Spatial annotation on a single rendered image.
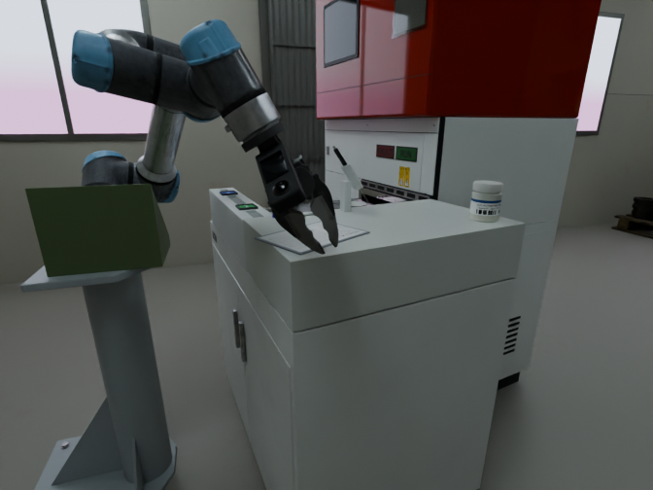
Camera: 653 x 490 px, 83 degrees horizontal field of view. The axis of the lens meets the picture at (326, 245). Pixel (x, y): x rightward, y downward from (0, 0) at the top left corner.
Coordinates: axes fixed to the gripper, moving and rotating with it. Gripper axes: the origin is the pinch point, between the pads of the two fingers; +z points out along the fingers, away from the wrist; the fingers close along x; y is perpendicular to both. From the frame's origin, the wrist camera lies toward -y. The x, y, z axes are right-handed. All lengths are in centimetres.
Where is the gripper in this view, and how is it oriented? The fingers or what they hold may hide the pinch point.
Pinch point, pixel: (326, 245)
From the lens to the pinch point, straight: 60.0
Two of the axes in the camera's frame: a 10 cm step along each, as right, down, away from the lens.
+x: -8.7, 4.8, 0.9
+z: 4.8, 8.1, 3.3
